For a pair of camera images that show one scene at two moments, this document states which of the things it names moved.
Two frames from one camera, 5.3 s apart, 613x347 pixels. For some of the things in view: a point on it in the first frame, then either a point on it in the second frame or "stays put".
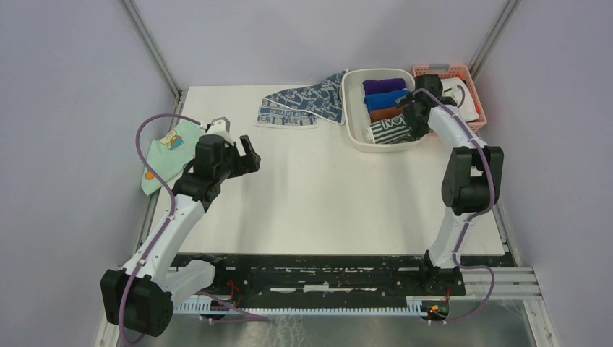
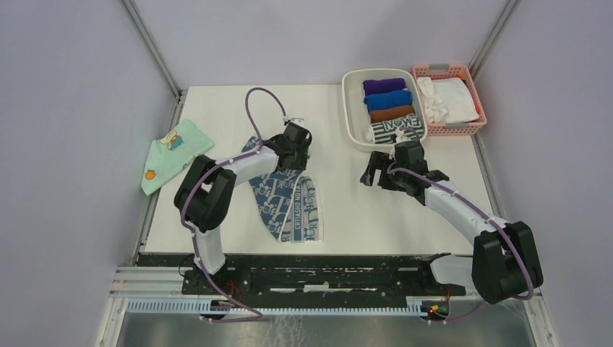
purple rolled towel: (384, 85) stays put
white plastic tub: (356, 113) stays put
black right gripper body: (416, 123) to (397, 181)
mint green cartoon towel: (168, 154) stays put
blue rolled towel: (378, 101) stays put
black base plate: (309, 277) stays put
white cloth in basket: (457, 88) stays put
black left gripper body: (233, 164) to (300, 161)
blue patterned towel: (300, 108) to (289, 199)
